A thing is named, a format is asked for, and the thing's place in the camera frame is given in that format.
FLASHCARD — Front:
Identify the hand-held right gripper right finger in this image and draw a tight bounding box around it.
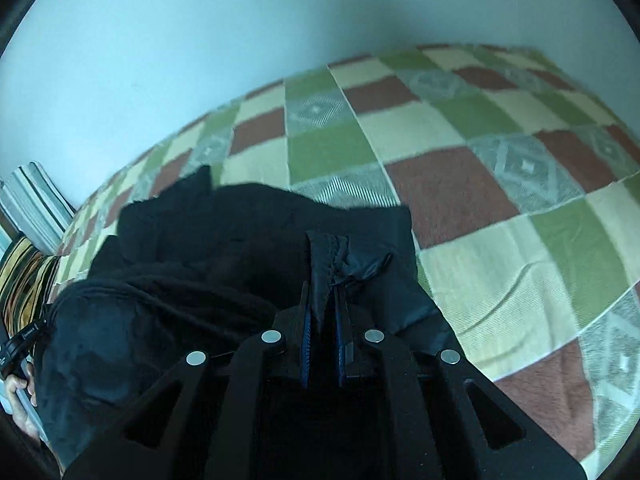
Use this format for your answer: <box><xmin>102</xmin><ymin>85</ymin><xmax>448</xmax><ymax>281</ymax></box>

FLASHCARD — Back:
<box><xmin>332</xmin><ymin>285</ymin><xmax>588</xmax><ymax>480</ymax></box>

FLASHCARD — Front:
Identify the black quilted jacket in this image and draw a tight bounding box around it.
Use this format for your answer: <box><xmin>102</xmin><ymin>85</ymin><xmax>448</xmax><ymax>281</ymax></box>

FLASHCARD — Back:
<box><xmin>37</xmin><ymin>165</ymin><xmax>468</xmax><ymax>480</ymax></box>

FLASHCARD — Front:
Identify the checkered bed blanket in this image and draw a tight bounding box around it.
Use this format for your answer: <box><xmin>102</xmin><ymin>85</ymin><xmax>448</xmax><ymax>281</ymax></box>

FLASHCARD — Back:
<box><xmin>50</xmin><ymin>42</ymin><xmax>640</xmax><ymax>480</ymax></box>

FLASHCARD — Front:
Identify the striped headboard cushion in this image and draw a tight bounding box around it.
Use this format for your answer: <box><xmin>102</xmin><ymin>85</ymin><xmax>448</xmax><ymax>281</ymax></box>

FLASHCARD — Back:
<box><xmin>0</xmin><ymin>161</ymin><xmax>77</xmax><ymax>256</ymax></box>

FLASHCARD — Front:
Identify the person's left hand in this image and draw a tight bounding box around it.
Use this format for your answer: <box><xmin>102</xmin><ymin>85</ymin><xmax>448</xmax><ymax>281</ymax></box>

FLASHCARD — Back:
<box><xmin>4</xmin><ymin>361</ymin><xmax>46</xmax><ymax>443</ymax></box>

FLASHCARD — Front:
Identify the striped yellow brown pillow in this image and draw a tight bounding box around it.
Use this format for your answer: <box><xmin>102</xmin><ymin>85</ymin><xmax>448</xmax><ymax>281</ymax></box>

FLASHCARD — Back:
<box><xmin>0</xmin><ymin>235</ymin><xmax>63</xmax><ymax>343</ymax></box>

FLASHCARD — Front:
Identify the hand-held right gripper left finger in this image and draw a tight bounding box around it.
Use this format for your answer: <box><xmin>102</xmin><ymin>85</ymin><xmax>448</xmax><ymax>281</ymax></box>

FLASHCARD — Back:
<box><xmin>65</xmin><ymin>282</ymin><xmax>313</xmax><ymax>480</ymax></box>

